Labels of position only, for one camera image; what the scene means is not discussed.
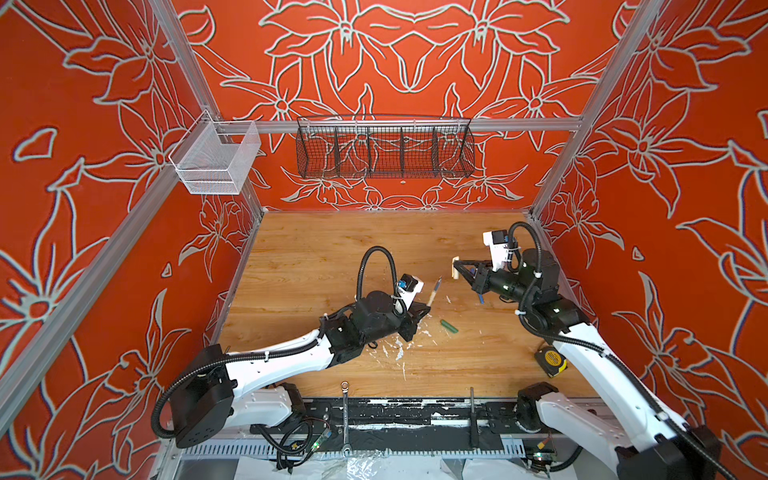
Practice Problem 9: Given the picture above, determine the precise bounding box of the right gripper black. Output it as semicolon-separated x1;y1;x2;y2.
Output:
454;258;540;308

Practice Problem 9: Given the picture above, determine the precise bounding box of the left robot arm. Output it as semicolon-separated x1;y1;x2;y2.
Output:
150;246;431;449

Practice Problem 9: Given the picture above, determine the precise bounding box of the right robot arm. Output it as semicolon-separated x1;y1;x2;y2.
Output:
452;222;734;479

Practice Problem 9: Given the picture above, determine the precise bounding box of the green pen cap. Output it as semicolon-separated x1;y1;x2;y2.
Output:
440;319;459;334

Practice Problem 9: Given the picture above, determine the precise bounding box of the yellow black tape measure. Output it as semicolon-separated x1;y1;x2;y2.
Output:
534;345;569;378

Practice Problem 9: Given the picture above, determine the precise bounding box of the black clamp bar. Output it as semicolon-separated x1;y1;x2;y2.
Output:
469;387;480;450

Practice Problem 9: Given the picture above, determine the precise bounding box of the silver wrench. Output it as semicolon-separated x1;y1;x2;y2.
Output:
341;381;352;457

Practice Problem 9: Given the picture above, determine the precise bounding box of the clear plastic bin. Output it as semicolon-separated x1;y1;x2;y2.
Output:
169;109;262;195

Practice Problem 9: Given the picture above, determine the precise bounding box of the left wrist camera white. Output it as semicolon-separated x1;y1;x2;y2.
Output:
395;273;424;311

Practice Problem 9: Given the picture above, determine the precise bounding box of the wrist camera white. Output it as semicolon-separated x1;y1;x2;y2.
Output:
482;230;510;271
395;273;424;311

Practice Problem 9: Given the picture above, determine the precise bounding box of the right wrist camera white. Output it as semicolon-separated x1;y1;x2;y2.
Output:
482;230;510;271

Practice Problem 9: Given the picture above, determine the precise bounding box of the black mounting base plate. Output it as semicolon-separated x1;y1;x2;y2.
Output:
249;395;571;455

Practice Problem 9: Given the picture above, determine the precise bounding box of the grey slotted cable duct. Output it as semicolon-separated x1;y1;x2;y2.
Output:
180;438;526;461

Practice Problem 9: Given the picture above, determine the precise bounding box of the black wire basket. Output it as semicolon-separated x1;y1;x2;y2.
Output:
296;114;476;180

